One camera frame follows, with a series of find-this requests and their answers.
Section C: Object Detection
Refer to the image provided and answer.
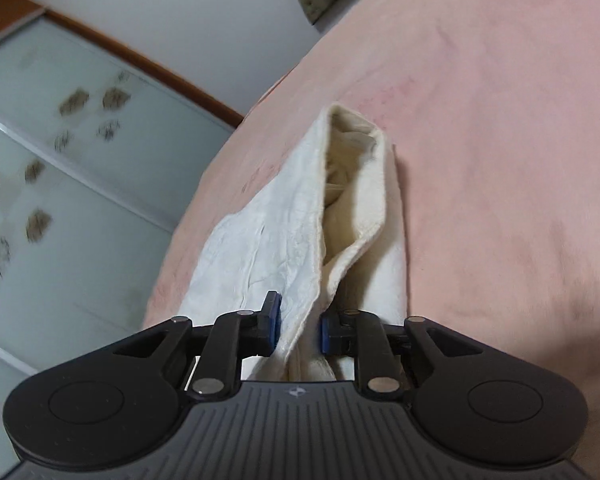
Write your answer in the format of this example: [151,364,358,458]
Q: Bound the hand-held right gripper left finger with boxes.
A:
[112,290,283,401]

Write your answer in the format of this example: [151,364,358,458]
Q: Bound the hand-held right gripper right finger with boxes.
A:
[319,309,481,401]

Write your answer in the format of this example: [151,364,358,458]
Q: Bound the white pants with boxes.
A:
[177,102,411,383]

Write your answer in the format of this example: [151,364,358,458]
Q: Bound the flower print sliding wardrobe door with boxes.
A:
[0,17,236,233]
[0,115,181,376]

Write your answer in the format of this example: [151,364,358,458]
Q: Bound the pink bed sheet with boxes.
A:
[140,0,600,426]

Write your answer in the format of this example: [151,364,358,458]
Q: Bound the brown wooden wardrobe frame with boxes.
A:
[0,0,246,128]

